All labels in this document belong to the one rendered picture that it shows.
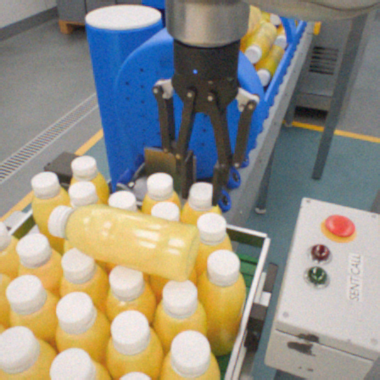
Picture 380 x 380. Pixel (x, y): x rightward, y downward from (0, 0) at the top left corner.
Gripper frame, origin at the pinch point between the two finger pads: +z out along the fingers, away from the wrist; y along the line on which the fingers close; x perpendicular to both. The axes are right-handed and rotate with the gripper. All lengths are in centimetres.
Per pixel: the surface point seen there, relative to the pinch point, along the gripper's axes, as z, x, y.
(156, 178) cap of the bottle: 2.1, -0.3, 7.5
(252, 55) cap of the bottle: 1, -52, 5
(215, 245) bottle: 4.6, 7.5, -4.4
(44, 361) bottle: 5.3, 28.8, 7.7
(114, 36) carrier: 9, -77, 58
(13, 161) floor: 109, -107, 164
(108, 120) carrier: 44, -77, 65
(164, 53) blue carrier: -10.8, -17.0, 12.8
